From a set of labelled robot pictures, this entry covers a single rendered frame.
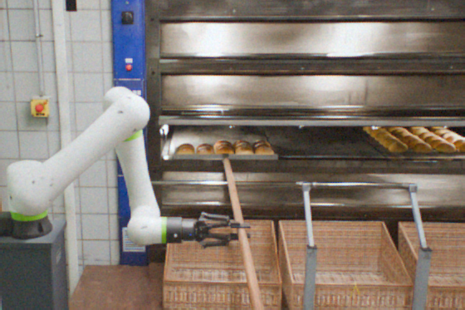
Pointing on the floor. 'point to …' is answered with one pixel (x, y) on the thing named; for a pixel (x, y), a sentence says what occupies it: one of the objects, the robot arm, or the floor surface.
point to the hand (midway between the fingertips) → (240, 230)
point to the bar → (311, 226)
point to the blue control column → (126, 37)
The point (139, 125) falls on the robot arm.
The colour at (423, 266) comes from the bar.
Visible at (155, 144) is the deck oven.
